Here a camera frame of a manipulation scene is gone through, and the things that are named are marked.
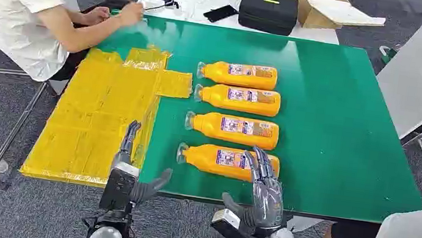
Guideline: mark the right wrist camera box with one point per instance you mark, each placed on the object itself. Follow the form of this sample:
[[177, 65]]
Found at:
[[225, 224]]

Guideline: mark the yellow sheet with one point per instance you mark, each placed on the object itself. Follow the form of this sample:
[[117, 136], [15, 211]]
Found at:
[[105, 112]]

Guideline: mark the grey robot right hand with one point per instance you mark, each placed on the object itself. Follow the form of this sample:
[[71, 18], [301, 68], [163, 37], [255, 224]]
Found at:
[[267, 203]]

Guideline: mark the green table mat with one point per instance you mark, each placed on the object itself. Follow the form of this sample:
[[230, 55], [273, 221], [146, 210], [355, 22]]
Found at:
[[336, 130]]

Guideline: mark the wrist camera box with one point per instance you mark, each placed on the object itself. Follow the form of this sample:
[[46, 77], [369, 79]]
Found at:
[[118, 187], [225, 224]]

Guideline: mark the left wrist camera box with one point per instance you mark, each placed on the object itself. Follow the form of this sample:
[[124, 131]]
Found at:
[[118, 187]]

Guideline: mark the black zip case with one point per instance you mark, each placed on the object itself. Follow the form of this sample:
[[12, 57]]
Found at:
[[268, 11]]

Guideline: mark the orange drink bottle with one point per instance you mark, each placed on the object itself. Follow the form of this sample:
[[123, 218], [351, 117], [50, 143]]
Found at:
[[201, 161], [217, 73], [214, 97], [209, 128]]

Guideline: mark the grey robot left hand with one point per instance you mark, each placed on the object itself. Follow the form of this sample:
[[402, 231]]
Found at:
[[128, 140]]

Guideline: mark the person's right hand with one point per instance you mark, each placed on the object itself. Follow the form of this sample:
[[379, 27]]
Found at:
[[131, 14]]

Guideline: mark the pale flat board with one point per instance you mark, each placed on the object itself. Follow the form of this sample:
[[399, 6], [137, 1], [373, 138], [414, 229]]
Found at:
[[343, 11]]

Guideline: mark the cardboard box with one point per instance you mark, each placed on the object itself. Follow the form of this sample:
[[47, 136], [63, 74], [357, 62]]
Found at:
[[310, 13]]

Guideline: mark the person's left hand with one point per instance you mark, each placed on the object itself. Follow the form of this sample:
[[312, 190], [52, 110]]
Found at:
[[98, 15]]

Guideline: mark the green and white object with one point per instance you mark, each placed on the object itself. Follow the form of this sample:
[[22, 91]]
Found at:
[[388, 53]]

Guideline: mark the black smartphone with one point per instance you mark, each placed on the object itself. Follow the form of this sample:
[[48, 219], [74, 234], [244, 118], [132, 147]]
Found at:
[[221, 13]]

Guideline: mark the seated person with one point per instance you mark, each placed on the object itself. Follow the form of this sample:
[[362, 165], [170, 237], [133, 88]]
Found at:
[[5, 5]]

